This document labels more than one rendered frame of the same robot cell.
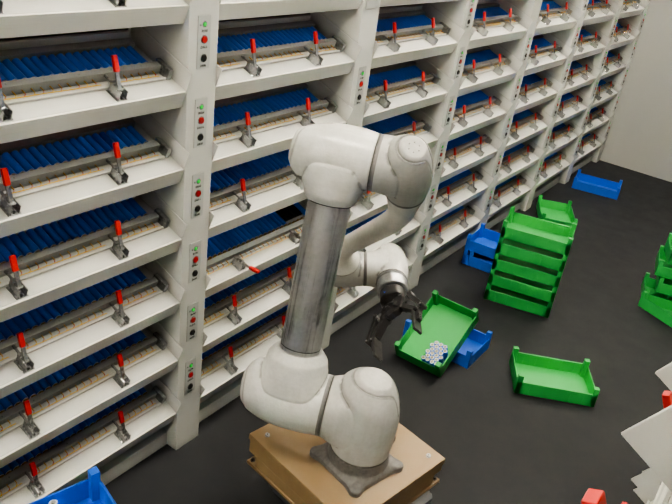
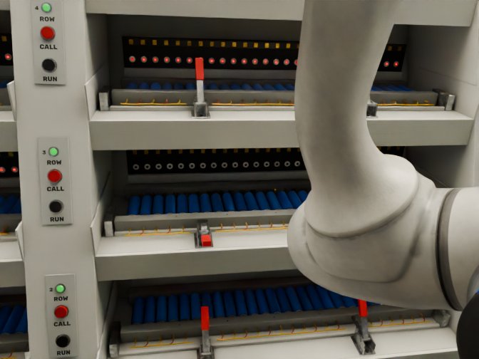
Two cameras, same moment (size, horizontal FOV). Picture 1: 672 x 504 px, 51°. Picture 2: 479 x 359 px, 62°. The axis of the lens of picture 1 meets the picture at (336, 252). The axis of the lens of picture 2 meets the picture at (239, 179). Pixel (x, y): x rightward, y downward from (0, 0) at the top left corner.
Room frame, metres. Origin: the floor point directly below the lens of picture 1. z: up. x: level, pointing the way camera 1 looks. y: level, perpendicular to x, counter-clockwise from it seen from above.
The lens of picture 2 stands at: (1.48, -0.22, 0.69)
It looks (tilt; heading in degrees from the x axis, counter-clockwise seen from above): 4 degrees down; 49
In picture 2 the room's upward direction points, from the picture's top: 1 degrees counter-clockwise
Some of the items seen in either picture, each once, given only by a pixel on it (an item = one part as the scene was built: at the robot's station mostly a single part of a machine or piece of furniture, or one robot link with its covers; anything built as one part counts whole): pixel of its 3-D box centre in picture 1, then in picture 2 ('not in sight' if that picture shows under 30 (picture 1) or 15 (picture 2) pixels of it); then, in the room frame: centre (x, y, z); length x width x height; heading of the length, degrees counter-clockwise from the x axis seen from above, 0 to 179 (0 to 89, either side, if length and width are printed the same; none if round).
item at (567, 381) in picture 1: (552, 375); not in sight; (2.24, -0.90, 0.04); 0.30 x 0.20 x 0.08; 87
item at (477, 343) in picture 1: (447, 334); not in sight; (2.42, -0.50, 0.04); 0.30 x 0.20 x 0.08; 58
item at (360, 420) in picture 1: (363, 410); not in sight; (1.37, -0.12, 0.46); 0.18 x 0.16 x 0.22; 82
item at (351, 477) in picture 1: (363, 450); not in sight; (1.38, -0.14, 0.32); 0.22 x 0.18 x 0.06; 135
